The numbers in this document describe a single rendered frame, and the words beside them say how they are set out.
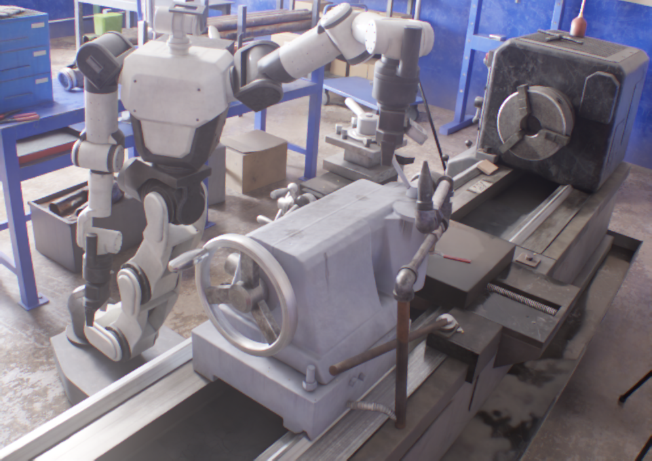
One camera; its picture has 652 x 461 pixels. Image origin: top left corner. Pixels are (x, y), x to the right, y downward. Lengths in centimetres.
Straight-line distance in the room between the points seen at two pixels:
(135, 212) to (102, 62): 181
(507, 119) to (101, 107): 135
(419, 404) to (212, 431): 43
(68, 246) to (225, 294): 218
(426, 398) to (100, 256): 104
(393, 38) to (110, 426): 88
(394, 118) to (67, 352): 167
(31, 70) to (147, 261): 127
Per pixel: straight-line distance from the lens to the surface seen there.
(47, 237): 339
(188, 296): 305
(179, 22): 160
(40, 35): 294
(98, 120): 176
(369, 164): 172
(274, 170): 420
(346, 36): 144
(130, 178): 187
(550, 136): 221
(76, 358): 247
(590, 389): 287
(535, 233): 206
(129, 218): 340
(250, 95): 159
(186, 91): 158
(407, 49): 118
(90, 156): 179
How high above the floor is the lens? 170
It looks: 26 degrees down
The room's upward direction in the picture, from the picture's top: 6 degrees clockwise
